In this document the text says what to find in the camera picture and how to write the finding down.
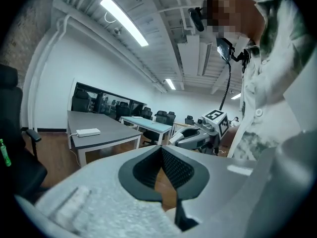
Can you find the black office chair with armrest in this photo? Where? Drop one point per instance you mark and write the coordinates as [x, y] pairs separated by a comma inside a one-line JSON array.
[[15, 123]]

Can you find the white ceiling dome camera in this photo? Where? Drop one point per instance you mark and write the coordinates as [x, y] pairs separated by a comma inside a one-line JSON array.
[[118, 30]]

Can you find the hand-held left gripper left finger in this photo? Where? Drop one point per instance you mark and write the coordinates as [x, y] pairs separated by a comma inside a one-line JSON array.
[[99, 197]]

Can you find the dark glass window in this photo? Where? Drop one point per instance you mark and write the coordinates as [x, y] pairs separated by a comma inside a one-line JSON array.
[[109, 101]]

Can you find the long ceiling light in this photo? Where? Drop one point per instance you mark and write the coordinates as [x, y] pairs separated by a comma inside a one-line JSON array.
[[123, 20]]

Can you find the white table with pale top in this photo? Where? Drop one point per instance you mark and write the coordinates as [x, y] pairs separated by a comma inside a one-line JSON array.
[[151, 125]]

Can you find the green bottle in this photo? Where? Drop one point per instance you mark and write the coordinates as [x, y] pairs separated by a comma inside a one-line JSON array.
[[5, 154]]

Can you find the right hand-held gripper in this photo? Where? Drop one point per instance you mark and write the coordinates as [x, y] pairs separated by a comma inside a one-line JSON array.
[[218, 123]]

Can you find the light wooden table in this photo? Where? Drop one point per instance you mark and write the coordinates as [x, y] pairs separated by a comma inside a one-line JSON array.
[[180, 125]]

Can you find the black head camera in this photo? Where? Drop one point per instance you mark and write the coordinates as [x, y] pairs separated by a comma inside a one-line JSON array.
[[196, 18]]

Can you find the white ceiling pipe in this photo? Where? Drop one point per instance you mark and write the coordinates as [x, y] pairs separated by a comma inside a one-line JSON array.
[[99, 37]]

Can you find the short ceiling light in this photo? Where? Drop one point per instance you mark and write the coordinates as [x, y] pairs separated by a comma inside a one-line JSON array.
[[236, 96], [170, 84]]

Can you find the person's patterned white shirt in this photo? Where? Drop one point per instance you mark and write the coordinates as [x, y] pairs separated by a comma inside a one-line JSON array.
[[270, 90]]

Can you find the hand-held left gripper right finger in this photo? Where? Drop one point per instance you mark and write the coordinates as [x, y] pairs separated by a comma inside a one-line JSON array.
[[218, 182]]

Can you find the person's head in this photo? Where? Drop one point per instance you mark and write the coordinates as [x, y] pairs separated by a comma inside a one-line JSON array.
[[230, 14]]

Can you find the black chest-mounted screen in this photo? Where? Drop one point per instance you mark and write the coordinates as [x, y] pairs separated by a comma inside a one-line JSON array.
[[224, 49]]

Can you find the white ceiling air duct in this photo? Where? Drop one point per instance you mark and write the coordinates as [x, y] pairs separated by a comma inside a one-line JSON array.
[[192, 56]]

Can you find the grey table with white legs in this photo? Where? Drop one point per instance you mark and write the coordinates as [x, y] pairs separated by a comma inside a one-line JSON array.
[[104, 129]]

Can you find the white power strip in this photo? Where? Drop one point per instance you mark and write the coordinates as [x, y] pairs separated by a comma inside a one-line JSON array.
[[88, 132]]

